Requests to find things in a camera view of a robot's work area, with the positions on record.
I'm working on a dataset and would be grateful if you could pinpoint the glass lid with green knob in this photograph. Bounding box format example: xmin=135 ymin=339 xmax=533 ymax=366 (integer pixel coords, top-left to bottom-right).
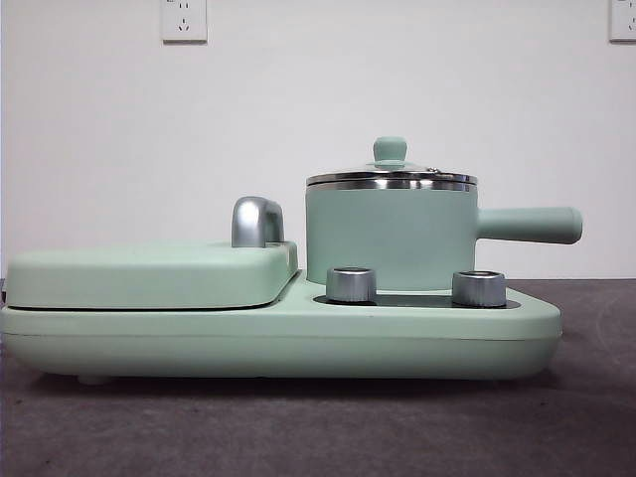
xmin=306 ymin=135 xmax=472 ymax=186

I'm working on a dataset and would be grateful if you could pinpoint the silver control knob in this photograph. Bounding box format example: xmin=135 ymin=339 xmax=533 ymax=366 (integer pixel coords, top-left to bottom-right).
xmin=451 ymin=269 xmax=508 ymax=307
xmin=325 ymin=266 xmax=380 ymax=304

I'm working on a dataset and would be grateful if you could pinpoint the green breakfast machine base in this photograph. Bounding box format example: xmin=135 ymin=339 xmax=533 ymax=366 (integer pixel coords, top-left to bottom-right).
xmin=0 ymin=292 xmax=563 ymax=387

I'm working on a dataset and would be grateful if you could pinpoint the green griddle cover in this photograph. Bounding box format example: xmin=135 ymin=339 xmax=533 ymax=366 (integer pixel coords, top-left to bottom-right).
xmin=5 ymin=238 xmax=300 ymax=312

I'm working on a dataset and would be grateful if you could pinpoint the green pot with handle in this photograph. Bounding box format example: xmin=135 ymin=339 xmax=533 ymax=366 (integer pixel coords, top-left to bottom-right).
xmin=304 ymin=171 xmax=584 ymax=295

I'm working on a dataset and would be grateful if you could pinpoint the silver griddle cover handle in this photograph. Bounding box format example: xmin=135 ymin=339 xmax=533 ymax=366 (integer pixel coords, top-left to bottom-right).
xmin=231 ymin=196 xmax=286 ymax=248

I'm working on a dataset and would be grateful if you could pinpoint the white wall socket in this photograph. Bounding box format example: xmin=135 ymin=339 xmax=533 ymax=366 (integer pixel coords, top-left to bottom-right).
xmin=609 ymin=0 xmax=636 ymax=43
xmin=161 ymin=0 xmax=209 ymax=44

